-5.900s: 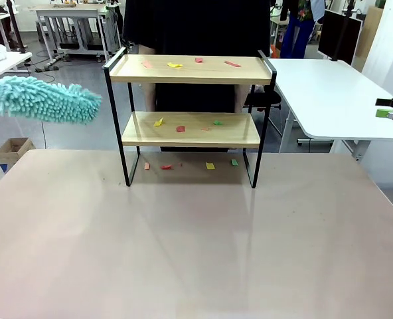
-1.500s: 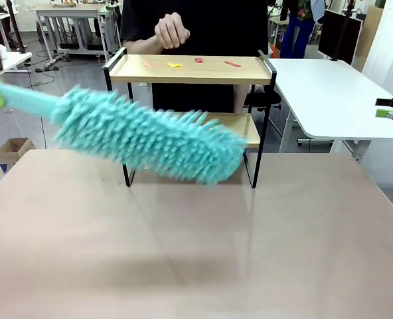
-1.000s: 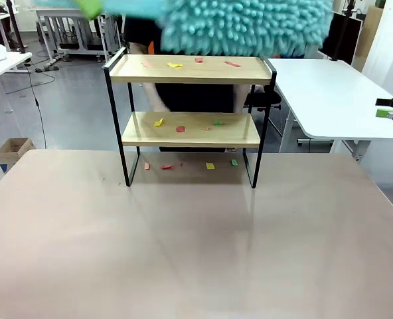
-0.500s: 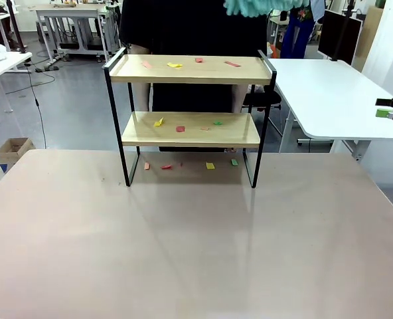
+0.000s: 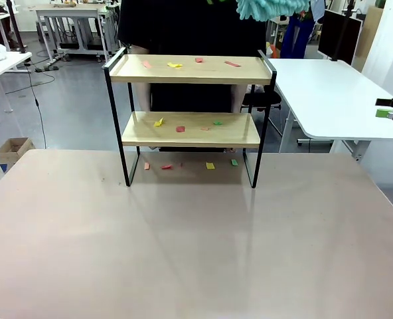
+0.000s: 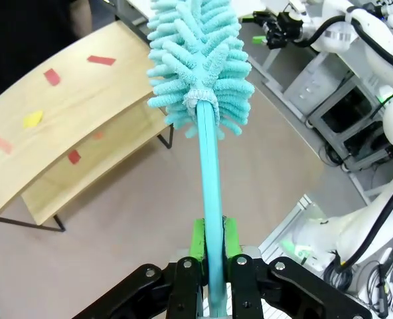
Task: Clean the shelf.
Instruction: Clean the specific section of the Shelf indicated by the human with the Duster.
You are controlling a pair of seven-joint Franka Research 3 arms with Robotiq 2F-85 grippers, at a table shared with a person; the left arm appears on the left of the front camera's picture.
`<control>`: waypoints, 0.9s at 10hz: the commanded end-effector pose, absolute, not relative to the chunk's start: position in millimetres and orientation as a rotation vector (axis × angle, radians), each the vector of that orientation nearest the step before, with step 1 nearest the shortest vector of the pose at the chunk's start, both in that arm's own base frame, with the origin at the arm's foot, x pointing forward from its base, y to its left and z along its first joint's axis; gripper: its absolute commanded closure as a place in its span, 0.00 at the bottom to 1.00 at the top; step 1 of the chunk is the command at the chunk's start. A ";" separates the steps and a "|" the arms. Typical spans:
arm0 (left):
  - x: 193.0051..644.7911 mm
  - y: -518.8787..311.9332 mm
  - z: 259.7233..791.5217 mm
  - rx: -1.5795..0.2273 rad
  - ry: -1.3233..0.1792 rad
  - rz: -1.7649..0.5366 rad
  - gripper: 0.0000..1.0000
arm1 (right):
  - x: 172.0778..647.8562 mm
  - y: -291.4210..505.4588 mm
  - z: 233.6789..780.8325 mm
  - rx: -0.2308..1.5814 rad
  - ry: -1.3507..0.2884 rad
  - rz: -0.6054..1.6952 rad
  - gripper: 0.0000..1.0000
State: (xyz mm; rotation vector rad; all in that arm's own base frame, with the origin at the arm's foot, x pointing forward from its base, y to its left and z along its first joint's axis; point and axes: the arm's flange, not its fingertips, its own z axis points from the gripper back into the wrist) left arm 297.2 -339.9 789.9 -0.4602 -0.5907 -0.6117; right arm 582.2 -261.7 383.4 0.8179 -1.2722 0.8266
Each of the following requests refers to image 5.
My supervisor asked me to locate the teal microfiber duster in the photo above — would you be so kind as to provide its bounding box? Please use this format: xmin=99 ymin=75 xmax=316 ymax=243
xmin=235 ymin=0 xmax=312 ymax=23

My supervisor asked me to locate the person's left forearm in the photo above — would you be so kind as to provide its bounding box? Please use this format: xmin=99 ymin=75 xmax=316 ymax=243
xmin=231 ymin=84 xmax=244 ymax=113

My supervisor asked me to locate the large white curved desk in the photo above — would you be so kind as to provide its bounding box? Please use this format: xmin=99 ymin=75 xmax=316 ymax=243
xmin=268 ymin=58 xmax=393 ymax=163

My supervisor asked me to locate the brown cardboard panel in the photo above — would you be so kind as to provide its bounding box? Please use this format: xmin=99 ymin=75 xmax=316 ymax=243
xmin=354 ymin=5 xmax=385 ymax=67

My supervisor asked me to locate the black clamp pole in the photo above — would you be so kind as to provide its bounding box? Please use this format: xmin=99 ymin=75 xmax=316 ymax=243
xmin=330 ymin=0 xmax=356 ymax=63

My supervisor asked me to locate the black computer monitor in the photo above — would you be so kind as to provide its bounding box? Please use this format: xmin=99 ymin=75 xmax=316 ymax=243
xmin=317 ymin=9 xmax=363 ymax=66

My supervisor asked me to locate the person in blue trousers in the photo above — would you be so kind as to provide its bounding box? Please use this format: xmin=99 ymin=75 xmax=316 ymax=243
xmin=280 ymin=13 xmax=326 ymax=60

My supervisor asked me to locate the black office chair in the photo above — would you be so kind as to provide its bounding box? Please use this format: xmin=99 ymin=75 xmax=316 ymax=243
xmin=244 ymin=89 xmax=283 ymax=112

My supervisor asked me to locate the person in black shirt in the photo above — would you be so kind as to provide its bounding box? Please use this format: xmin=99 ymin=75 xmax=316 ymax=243
xmin=118 ymin=0 xmax=267 ymax=114

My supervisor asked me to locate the grey metal workbench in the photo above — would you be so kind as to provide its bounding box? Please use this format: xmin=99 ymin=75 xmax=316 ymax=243
xmin=35 ymin=3 xmax=110 ymax=63

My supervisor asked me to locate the open cardboard box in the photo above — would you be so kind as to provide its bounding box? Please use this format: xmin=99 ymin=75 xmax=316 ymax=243
xmin=0 ymin=137 xmax=35 ymax=173

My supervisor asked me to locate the black tripod pole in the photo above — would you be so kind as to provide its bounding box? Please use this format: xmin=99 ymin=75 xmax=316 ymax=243
xmin=4 ymin=0 xmax=28 ymax=54

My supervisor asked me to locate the two-tier wooden black-frame shelf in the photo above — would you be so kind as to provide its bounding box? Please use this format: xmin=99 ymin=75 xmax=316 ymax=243
xmin=102 ymin=46 xmax=277 ymax=189

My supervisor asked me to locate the thin black hanging cable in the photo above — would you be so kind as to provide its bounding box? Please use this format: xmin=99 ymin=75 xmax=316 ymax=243
xmin=23 ymin=61 xmax=48 ymax=150

